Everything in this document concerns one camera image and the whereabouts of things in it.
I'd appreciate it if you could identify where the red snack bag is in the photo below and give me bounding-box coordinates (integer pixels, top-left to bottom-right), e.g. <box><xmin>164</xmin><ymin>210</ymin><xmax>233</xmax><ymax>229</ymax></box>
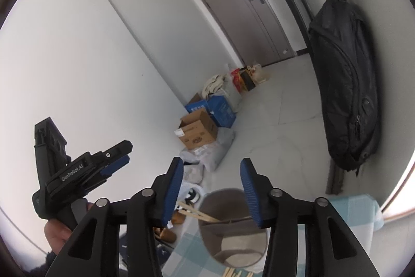
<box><xmin>231</xmin><ymin>67</ymin><xmax>257</xmax><ymax>91</ymax></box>

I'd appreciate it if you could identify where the grey door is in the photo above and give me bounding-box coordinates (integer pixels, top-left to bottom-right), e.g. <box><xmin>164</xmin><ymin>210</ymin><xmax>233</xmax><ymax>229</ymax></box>
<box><xmin>182</xmin><ymin>0</ymin><xmax>295</xmax><ymax>66</ymax></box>

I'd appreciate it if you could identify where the blue checked tablecloth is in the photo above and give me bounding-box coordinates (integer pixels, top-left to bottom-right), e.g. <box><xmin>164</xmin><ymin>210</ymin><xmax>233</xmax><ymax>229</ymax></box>
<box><xmin>162</xmin><ymin>194</ymin><xmax>385</xmax><ymax>277</ymax></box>

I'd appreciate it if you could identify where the person's left hand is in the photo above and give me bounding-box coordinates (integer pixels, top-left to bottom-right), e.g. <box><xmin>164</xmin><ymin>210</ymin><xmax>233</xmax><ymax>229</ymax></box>
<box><xmin>44</xmin><ymin>202</ymin><xmax>94</xmax><ymax>256</ymax></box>

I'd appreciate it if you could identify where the black backpack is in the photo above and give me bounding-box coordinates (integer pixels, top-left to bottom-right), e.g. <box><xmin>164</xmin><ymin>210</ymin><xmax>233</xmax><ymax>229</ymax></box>
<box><xmin>308</xmin><ymin>0</ymin><xmax>381</xmax><ymax>172</ymax></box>

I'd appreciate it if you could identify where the blue cardboard box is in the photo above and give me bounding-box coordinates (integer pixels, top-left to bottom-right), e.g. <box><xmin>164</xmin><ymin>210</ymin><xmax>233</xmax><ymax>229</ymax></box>
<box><xmin>185</xmin><ymin>94</ymin><xmax>237</xmax><ymax>128</ymax></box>

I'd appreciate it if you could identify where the bundle of wooden chopsticks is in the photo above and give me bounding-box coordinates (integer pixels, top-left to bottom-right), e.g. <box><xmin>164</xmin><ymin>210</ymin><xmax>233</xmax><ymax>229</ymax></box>
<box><xmin>177</xmin><ymin>201</ymin><xmax>221</xmax><ymax>222</ymax></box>

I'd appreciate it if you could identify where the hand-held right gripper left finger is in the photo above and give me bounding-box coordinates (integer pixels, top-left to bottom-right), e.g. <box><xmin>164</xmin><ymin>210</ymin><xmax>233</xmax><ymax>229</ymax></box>
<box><xmin>45</xmin><ymin>156</ymin><xmax>185</xmax><ymax>277</ymax></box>

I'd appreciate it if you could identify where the white plastic bag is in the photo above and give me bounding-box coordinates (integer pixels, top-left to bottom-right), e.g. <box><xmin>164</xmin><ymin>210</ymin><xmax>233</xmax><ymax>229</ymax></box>
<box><xmin>180</xmin><ymin>128</ymin><xmax>236</xmax><ymax>172</ymax></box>

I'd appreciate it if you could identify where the grey utensil holder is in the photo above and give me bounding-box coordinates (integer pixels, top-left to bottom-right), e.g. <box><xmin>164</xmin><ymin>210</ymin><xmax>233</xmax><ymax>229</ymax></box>
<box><xmin>197</xmin><ymin>188</ymin><xmax>269</xmax><ymax>274</ymax></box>

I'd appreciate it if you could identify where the brown cardboard box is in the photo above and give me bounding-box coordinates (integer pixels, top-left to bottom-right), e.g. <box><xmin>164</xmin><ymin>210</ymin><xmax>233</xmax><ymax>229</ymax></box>
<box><xmin>177</xmin><ymin>108</ymin><xmax>218</xmax><ymax>150</ymax></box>

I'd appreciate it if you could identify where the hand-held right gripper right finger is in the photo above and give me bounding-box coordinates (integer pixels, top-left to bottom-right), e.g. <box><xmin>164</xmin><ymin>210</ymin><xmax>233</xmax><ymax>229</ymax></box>
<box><xmin>240</xmin><ymin>158</ymin><xmax>380</xmax><ymax>277</ymax></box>

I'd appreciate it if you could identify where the pile of wooden chopsticks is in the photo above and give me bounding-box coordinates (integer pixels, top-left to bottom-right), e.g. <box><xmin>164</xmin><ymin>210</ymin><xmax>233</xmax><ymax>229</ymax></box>
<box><xmin>222</xmin><ymin>267</ymin><xmax>257</xmax><ymax>277</ymax></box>

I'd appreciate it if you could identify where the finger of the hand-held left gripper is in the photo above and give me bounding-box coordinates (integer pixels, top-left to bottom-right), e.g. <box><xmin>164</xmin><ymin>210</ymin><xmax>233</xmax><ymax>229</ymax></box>
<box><xmin>102</xmin><ymin>140</ymin><xmax>133</xmax><ymax>164</ymax></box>
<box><xmin>99</xmin><ymin>155</ymin><xmax>130</xmax><ymax>182</ymax></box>

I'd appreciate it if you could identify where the clear bag with brown contents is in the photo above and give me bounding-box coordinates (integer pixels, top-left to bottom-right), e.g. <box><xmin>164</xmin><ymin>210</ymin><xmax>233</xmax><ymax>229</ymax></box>
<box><xmin>250</xmin><ymin>64</ymin><xmax>269</xmax><ymax>83</ymax></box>

